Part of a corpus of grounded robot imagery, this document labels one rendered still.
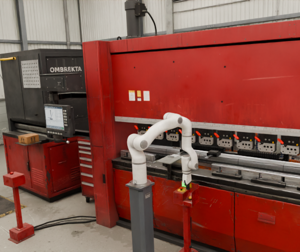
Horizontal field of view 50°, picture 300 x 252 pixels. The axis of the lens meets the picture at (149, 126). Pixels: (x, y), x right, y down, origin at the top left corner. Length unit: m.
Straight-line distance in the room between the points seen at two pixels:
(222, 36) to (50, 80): 1.95
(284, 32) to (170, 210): 2.12
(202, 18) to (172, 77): 4.84
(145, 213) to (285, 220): 1.24
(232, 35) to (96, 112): 1.79
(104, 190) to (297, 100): 2.42
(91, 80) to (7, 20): 6.45
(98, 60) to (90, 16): 7.23
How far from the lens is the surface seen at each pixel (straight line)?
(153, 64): 3.53
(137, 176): 2.71
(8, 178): 4.08
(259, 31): 3.02
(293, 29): 2.95
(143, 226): 2.84
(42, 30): 10.52
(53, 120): 3.87
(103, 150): 3.90
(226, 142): 3.23
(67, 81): 3.65
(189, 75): 3.30
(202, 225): 3.53
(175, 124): 2.73
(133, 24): 3.82
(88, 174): 4.75
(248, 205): 3.22
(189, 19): 8.31
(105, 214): 4.22
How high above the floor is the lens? 1.98
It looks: 10 degrees down
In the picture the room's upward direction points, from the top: 2 degrees counter-clockwise
